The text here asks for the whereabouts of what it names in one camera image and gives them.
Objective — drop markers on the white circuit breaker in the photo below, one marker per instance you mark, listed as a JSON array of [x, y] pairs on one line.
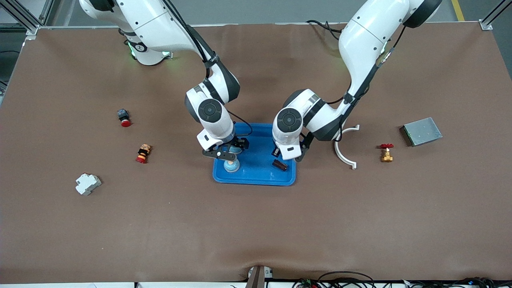
[[87, 184]]

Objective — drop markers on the brown table cover mat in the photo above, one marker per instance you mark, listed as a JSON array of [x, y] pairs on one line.
[[256, 232]]

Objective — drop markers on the grey metal power supply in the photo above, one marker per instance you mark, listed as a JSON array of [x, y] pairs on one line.
[[422, 132]]

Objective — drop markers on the grey metal camera bracket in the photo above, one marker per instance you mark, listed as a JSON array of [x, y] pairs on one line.
[[256, 278]]

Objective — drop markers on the dark brown cylindrical capacitor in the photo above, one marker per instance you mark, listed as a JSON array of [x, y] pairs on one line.
[[280, 164]]

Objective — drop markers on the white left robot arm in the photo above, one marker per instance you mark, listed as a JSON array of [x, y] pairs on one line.
[[368, 36]]

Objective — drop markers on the light blue desk bell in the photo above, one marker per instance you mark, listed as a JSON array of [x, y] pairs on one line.
[[231, 166], [235, 150]]

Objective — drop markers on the blue plastic tray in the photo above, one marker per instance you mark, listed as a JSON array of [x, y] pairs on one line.
[[256, 176]]

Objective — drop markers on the white curved pipe clamp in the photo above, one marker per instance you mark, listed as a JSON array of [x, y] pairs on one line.
[[344, 162]]

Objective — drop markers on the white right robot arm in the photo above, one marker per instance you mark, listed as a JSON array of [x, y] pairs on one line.
[[160, 28]]

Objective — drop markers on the aluminium frame post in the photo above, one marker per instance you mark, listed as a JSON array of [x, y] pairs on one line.
[[486, 25], [32, 30]]

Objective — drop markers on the red yellow push button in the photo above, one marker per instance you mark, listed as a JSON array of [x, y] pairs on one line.
[[142, 154]]

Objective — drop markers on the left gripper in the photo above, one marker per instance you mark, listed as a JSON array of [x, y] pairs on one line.
[[300, 152]]

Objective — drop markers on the red emergency stop button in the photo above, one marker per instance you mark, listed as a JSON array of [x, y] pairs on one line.
[[123, 116]]

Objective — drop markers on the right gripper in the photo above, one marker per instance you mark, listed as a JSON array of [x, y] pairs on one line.
[[238, 142]]

